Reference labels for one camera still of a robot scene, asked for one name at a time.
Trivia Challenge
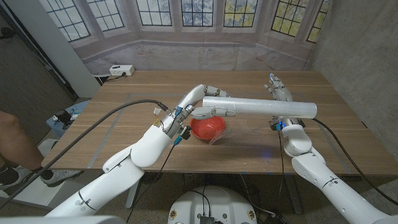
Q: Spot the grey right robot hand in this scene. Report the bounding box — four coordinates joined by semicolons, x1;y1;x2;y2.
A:
264;73;294;102

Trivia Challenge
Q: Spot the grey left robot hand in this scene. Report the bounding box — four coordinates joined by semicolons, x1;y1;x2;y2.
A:
174;83;237;121

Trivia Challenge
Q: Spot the cling film roll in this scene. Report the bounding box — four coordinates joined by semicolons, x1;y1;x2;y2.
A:
201;95;318;119

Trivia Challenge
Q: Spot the clear cling film sheet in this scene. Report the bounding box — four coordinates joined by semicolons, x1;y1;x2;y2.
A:
208;116;249;146

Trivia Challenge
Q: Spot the red bowl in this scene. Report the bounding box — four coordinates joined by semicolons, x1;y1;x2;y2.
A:
189;115;226;141

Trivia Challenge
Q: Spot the printed window backdrop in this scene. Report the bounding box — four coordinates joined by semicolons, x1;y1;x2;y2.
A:
39;0;333;74

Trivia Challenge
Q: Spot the white power strip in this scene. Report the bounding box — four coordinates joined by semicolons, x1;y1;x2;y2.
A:
109;64;136;77

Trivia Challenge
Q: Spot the black round ribbed object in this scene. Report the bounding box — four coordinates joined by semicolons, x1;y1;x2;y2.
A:
141;172;164;184

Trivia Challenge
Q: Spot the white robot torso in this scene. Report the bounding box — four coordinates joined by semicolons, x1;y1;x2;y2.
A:
167;185;258;224

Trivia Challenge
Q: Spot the blue floor mat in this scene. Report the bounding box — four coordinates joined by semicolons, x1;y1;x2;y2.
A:
45;100;91;129

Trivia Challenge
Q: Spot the black cylindrical device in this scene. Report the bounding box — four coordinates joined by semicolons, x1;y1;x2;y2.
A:
55;109;73;126

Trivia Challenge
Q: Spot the white partition panel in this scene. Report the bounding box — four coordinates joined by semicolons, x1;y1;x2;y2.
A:
3;0;102;99

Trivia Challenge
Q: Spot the grey white sneaker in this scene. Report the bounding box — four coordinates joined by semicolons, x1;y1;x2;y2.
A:
0;164;34;190
40;169;85;187

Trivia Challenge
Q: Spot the white floor platform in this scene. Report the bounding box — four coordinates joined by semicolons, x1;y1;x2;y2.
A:
0;169;102;216

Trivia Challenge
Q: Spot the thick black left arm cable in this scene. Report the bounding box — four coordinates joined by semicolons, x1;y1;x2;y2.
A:
0;99;170;209

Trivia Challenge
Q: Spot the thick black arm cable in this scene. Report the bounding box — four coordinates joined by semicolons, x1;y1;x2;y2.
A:
312;118;398;206
0;99;170;209

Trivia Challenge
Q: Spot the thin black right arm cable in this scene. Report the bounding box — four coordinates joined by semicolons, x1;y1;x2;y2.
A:
278;130;285;195

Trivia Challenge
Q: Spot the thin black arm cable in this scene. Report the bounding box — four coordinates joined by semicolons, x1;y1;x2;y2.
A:
126;144;177;223
278;130;285;195

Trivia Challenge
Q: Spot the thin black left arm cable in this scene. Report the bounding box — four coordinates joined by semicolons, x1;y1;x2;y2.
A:
126;144;177;223

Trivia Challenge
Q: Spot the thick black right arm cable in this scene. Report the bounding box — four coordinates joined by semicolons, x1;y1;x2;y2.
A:
312;118;398;206

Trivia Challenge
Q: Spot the white floor cable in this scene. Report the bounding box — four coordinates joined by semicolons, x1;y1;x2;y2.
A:
239;174;277;217

